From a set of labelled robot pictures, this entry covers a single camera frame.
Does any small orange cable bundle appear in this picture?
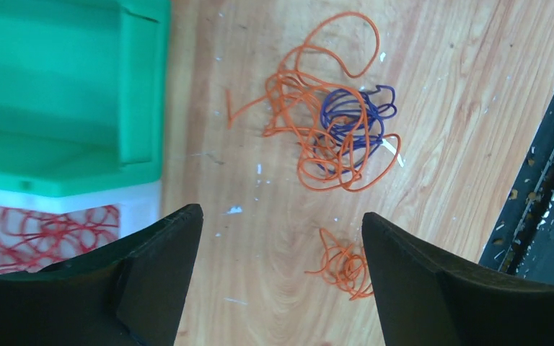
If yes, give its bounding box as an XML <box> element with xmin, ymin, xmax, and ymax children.
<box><xmin>304</xmin><ymin>228</ymin><xmax>374</xmax><ymax>302</ymax></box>

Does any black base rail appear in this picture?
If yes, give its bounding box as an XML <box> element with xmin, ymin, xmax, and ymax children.
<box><xmin>479</xmin><ymin>93</ymin><xmax>554</xmax><ymax>285</ymax></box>

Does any purple cable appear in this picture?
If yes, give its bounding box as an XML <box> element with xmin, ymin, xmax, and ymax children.
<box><xmin>312</xmin><ymin>84</ymin><xmax>398</xmax><ymax>175</ymax></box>

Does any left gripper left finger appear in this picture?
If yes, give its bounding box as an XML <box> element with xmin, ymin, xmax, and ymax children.
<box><xmin>0</xmin><ymin>204</ymin><xmax>203</xmax><ymax>345</ymax></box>

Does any red cable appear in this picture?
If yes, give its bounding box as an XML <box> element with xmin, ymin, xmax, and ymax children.
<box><xmin>0</xmin><ymin>203</ymin><xmax>121</xmax><ymax>278</ymax></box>

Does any green plastic bin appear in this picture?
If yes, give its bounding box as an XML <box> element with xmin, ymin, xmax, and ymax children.
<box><xmin>0</xmin><ymin>1</ymin><xmax>171</xmax><ymax>197</ymax></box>

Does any white plastic bin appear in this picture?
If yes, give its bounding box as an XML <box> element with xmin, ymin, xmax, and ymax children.
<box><xmin>0</xmin><ymin>182</ymin><xmax>162</xmax><ymax>274</ymax></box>

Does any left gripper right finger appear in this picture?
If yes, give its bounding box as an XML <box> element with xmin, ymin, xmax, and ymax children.
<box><xmin>361</xmin><ymin>212</ymin><xmax>554</xmax><ymax>345</ymax></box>

